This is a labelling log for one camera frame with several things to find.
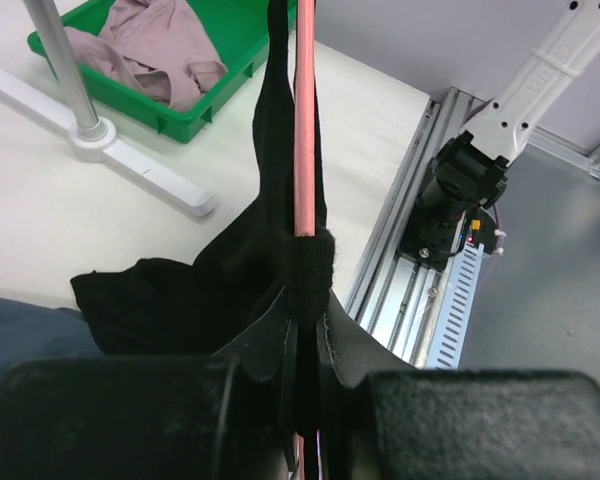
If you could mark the aluminium mounting rail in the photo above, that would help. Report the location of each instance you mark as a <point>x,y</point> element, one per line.
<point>416,300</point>

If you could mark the perforated cable duct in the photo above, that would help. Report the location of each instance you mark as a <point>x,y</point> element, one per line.
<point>449,335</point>

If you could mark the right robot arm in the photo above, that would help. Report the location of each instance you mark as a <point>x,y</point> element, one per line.
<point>470,169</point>

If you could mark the pink wire hanger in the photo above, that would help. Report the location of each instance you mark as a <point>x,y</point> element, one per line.
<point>305,223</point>

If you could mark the silver clothes rack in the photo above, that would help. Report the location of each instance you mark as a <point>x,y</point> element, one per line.
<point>65,70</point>

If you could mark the pink crumpled garment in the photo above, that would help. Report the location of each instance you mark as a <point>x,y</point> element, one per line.
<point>157,48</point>

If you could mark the white rack base foot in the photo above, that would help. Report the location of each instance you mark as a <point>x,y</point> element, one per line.
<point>120,157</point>

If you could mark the green plastic tray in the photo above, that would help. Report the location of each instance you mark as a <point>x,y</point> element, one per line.
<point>237,29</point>

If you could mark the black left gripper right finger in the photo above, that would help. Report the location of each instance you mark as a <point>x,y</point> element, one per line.
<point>384,419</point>

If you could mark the blue tank top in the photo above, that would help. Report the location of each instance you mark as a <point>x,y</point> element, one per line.
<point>30,332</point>

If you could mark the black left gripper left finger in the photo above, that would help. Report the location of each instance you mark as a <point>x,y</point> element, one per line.
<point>150,417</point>

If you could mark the black tank top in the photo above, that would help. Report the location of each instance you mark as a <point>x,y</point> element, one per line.
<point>164,307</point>

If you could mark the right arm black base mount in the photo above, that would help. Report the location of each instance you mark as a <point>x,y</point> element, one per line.
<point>432,243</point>

